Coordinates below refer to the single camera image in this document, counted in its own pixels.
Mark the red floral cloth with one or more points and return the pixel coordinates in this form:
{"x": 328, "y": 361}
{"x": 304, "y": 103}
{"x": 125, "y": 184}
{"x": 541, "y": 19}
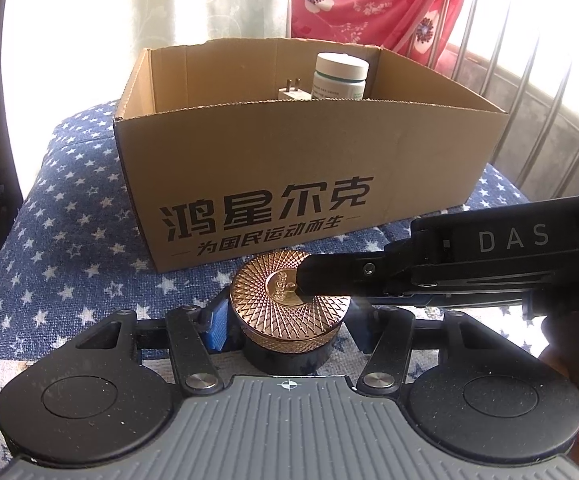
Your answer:
{"x": 369, "y": 5}

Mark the white patterned curtain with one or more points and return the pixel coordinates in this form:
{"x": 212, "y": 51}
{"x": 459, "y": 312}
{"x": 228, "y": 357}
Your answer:
{"x": 169, "y": 5}

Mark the white power plug adapter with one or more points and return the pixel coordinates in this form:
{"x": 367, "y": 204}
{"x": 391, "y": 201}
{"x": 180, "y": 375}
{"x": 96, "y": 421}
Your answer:
{"x": 292, "y": 94}

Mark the metal railing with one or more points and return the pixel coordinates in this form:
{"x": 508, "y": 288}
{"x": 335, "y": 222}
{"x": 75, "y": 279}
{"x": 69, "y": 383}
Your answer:
{"x": 522, "y": 160}

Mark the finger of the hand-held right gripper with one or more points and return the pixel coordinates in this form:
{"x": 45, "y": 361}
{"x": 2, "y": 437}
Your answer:
{"x": 339, "y": 272}

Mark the white jar with white lid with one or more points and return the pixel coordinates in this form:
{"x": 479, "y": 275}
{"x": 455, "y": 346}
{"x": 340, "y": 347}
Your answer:
{"x": 339, "y": 77}

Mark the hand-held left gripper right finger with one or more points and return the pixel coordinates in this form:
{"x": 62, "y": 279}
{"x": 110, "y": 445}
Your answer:
{"x": 362, "y": 332}

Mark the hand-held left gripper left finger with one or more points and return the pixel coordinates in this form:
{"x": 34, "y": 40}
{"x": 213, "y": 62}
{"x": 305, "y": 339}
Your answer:
{"x": 218, "y": 327}

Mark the brown cardboard box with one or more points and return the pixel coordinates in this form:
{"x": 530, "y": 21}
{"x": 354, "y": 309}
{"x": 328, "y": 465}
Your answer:
{"x": 269, "y": 160}

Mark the blue star-printed cloth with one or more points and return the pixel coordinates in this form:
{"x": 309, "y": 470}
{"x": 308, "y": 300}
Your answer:
{"x": 69, "y": 240}

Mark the black jar with gold lid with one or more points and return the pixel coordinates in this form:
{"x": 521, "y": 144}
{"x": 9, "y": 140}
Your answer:
{"x": 269, "y": 320}

